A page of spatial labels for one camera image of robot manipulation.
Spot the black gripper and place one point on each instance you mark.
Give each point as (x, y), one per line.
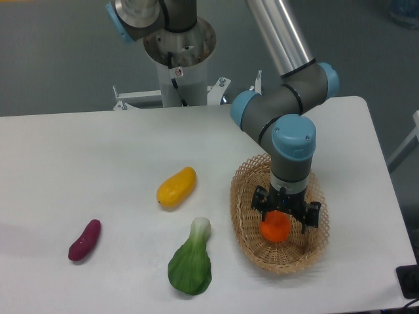
(287, 197)

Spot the orange fruit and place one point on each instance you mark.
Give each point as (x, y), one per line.
(275, 227)

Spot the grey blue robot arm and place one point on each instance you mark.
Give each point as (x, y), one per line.
(275, 121)

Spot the woven wicker basket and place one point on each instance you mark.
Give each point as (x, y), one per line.
(299, 251)

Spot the yellow mango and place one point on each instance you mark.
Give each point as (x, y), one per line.
(177, 188)

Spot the green bok choy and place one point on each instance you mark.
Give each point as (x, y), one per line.
(189, 270)

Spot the black device at edge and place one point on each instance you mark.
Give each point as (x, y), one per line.
(408, 280)

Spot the purple sweet potato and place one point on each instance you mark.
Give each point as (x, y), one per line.
(86, 242)

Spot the blue object top right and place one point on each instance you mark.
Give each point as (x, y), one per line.
(404, 13)

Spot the white frame at right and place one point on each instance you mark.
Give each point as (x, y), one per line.
(405, 148)

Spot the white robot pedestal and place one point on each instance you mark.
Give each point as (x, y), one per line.
(181, 61)

